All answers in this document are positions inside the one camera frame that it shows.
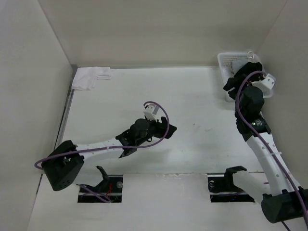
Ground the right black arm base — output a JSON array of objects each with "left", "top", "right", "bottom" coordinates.
[{"left": 207, "top": 166, "right": 255, "bottom": 203}]

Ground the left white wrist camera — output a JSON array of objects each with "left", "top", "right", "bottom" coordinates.
[{"left": 143, "top": 103, "right": 159, "bottom": 121}]

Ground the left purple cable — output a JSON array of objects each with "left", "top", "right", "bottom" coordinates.
[{"left": 34, "top": 101, "right": 171, "bottom": 169}]

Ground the purple cable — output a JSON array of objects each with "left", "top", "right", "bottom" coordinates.
[
  {"left": 34, "top": 101, "right": 171, "bottom": 169},
  {"left": 235, "top": 70, "right": 308, "bottom": 231}
]

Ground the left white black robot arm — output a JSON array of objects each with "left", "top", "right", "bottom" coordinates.
[{"left": 41, "top": 117, "right": 177, "bottom": 191}]

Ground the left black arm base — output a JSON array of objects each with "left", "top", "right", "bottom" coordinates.
[{"left": 77, "top": 166, "right": 124, "bottom": 204}]

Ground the white plastic basket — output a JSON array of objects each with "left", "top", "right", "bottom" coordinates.
[{"left": 217, "top": 51, "right": 277, "bottom": 103}]

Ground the grey tank top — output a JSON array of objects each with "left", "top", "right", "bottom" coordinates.
[{"left": 231, "top": 59, "right": 248, "bottom": 74}]

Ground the folded white tank top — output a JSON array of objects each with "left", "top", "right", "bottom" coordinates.
[{"left": 71, "top": 67, "right": 113, "bottom": 90}]

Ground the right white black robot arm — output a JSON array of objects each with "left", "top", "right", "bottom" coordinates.
[{"left": 223, "top": 62, "right": 308, "bottom": 223}]

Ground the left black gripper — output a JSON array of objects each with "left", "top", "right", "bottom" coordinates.
[{"left": 136, "top": 115, "right": 176, "bottom": 146}]

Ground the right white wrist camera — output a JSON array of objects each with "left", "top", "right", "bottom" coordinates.
[{"left": 252, "top": 74, "right": 276, "bottom": 98}]

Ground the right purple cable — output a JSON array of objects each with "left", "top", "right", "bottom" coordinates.
[{"left": 235, "top": 70, "right": 308, "bottom": 231}]

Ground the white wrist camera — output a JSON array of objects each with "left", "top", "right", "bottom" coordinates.
[
  {"left": 143, "top": 103, "right": 159, "bottom": 121},
  {"left": 252, "top": 74, "right": 276, "bottom": 98}
]

